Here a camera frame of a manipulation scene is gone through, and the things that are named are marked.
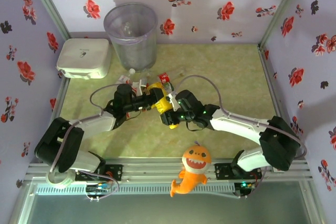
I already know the clear cola bottle red label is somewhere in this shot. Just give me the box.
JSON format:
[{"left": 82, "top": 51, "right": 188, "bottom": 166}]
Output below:
[{"left": 156, "top": 68, "right": 187, "bottom": 84}]

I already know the clear bottle red white label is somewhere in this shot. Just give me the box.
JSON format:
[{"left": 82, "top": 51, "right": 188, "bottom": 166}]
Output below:
[{"left": 117, "top": 68, "right": 137, "bottom": 86}]

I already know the orange shark plush toy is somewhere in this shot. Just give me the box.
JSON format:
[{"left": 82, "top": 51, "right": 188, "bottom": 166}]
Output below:
[{"left": 170, "top": 141, "right": 212, "bottom": 198}]

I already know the clear plastic bucket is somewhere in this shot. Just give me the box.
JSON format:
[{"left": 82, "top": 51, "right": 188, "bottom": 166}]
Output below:
[{"left": 103, "top": 2, "right": 159, "bottom": 72}]

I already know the white lidded box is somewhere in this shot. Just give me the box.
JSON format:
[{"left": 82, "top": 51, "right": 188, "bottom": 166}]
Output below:
[{"left": 56, "top": 38, "right": 112, "bottom": 80}]

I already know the grey metal shelf panel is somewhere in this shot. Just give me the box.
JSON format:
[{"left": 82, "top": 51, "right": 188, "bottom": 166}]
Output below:
[{"left": 10, "top": 182, "right": 325, "bottom": 224}]

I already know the lavender arm cable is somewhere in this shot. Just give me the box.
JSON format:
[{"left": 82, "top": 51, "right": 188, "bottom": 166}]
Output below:
[
  {"left": 49, "top": 83, "right": 126, "bottom": 174},
  {"left": 174, "top": 74, "right": 308, "bottom": 199}
]

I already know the aluminium front rail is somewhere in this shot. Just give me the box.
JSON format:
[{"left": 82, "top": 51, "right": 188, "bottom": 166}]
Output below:
[{"left": 25, "top": 157, "right": 313, "bottom": 183}]

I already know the aluminium frame side rail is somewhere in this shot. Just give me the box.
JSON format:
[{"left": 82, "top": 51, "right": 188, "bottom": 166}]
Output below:
[
  {"left": 50, "top": 77, "right": 71, "bottom": 121},
  {"left": 258, "top": 45, "right": 292, "bottom": 133}
]

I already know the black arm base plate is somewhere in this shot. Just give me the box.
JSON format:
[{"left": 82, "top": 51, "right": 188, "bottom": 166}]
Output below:
[
  {"left": 214, "top": 162, "right": 264, "bottom": 183},
  {"left": 75, "top": 163, "right": 124, "bottom": 183}
]

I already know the white slotted cable duct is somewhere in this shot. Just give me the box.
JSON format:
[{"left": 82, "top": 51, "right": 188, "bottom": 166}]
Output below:
[{"left": 35, "top": 183, "right": 235, "bottom": 196}]

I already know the small circuit board with wires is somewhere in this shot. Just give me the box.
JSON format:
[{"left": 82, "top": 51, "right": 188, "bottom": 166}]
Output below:
[
  {"left": 85, "top": 180, "right": 120, "bottom": 202},
  {"left": 233, "top": 180, "right": 259, "bottom": 200}
]

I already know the aluminium frame corner post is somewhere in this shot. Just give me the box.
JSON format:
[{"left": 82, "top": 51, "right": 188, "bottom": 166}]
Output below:
[
  {"left": 258, "top": 0, "right": 307, "bottom": 48},
  {"left": 25, "top": 0, "right": 71, "bottom": 41}
]

